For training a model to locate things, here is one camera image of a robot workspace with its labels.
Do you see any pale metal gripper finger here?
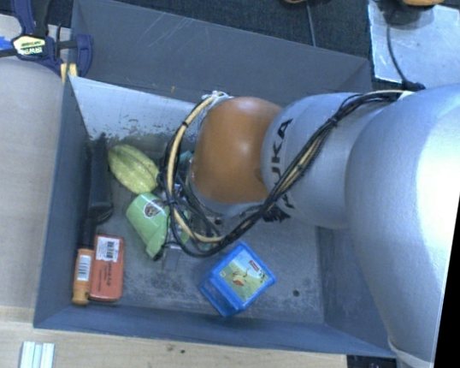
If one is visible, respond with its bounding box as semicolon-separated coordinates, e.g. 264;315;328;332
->
161;242;184;274

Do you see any orange-red flat block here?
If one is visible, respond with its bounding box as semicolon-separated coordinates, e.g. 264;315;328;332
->
85;232;133;306

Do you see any blue picture box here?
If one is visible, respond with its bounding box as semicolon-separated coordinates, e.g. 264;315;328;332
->
195;235;282;325

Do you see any yellow-green toy star fruit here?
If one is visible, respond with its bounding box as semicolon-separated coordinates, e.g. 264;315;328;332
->
102;141;164;199

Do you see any grey metal bin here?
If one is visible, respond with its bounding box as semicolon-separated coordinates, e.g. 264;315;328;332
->
21;0;447;368

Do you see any pale wood flat board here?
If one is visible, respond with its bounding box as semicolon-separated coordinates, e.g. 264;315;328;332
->
0;55;74;316

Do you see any black tool with orange handle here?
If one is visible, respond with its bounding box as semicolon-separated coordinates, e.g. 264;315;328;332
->
65;130;127;310

